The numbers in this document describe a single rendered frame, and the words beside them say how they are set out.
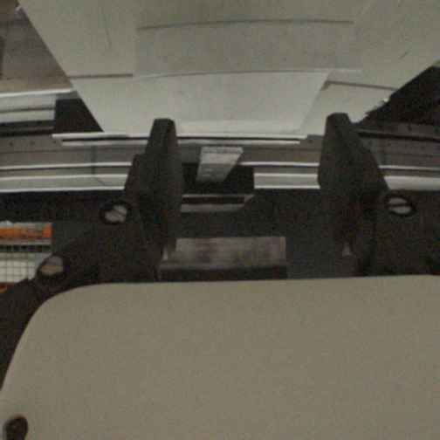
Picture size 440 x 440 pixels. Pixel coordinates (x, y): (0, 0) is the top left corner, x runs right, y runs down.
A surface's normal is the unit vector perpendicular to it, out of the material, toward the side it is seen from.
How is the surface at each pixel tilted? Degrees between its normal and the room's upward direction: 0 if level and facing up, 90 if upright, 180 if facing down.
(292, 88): 0
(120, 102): 0
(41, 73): 90
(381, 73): 0
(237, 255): 90
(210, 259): 90
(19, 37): 90
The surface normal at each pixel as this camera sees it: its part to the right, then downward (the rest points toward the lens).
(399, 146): 0.10, -0.07
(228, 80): 0.02, 1.00
